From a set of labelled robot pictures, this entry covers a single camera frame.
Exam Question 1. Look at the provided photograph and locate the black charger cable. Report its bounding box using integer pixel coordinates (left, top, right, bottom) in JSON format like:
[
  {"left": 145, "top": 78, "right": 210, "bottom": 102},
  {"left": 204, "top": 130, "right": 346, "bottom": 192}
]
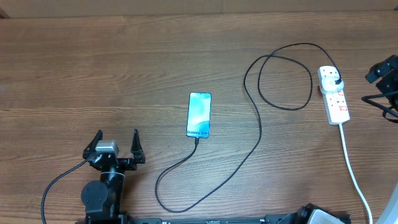
[{"left": 154, "top": 42, "right": 343, "bottom": 214}]

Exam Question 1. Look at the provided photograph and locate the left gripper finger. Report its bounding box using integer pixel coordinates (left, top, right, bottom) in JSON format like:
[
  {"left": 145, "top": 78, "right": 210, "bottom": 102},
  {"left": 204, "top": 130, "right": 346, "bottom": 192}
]
[
  {"left": 131, "top": 129, "right": 146, "bottom": 159},
  {"left": 83, "top": 129, "right": 103, "bottom": 156}
]

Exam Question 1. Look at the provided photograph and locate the white power strip cord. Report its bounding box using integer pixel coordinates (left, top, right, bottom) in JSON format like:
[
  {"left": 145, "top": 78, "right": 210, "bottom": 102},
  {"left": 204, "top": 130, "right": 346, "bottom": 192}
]
[{"left": 338, "top": 123, "right": 374, "bottom": 224}]

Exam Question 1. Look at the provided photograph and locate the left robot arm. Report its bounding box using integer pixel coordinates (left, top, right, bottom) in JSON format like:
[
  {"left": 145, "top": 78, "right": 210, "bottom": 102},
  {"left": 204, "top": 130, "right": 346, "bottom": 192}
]
[{"left": 81, "top": 129, "right": 146, "bottom": 223}]

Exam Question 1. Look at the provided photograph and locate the white power strip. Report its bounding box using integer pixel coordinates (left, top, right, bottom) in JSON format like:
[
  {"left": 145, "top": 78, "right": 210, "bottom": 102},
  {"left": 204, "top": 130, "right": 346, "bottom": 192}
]
[{"left": 317, "top": 66, "right": 350, "bottom": 125}]

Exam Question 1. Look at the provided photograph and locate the Samsung Galaxy smartphone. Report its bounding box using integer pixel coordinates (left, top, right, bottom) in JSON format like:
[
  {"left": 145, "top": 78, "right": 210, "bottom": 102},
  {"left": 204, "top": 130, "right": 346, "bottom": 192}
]
[{"left": 186, "top": 92, "right": 212, "bottom": 138}]

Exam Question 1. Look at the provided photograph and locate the white charger plug adapter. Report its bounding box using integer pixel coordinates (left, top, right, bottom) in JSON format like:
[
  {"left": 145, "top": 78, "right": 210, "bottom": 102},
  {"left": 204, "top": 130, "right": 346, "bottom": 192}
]
[{"left": 320, "top": 77, "right": 345, "bottom": 94}]

